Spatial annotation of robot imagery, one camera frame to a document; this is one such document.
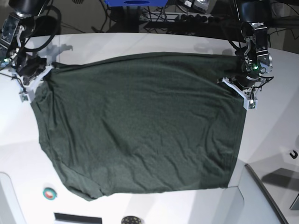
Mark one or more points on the grey metal tray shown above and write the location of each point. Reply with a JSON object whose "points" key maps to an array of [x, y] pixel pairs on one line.
{"points": [[281, 185]]}

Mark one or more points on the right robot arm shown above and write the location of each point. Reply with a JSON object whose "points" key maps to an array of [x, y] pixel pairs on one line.
{"points": [[17, 30]]}

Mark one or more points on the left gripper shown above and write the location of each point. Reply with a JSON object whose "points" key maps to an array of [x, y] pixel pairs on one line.
{"points": [[246, 80]]}

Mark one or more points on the black power strip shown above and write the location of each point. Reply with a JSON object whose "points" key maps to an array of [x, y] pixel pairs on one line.
{"points": [[199, 18]]}

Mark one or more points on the black U-shaped hook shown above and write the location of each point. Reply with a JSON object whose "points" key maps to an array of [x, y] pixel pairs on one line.
{"points": [[294, 154]]}

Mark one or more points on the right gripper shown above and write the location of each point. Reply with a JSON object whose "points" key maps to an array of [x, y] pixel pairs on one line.
{"points": [[31, 68]]}

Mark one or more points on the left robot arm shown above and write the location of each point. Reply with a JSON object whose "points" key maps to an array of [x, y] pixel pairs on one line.
{"points": [[253, 15]]}

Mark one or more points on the green tape roll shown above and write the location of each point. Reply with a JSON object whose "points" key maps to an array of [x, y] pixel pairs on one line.
{"points": [[49, 194]]}

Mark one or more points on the dark green t-shirt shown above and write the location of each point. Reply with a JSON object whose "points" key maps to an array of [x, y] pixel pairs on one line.
{"points": [[146, 123]]}

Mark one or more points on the blue bin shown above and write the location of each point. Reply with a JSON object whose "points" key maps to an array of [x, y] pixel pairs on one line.
{"points": [[122, 3]]}

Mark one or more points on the black perforated round object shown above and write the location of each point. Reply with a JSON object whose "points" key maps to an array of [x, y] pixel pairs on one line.
{"points": [[131, 220]]}

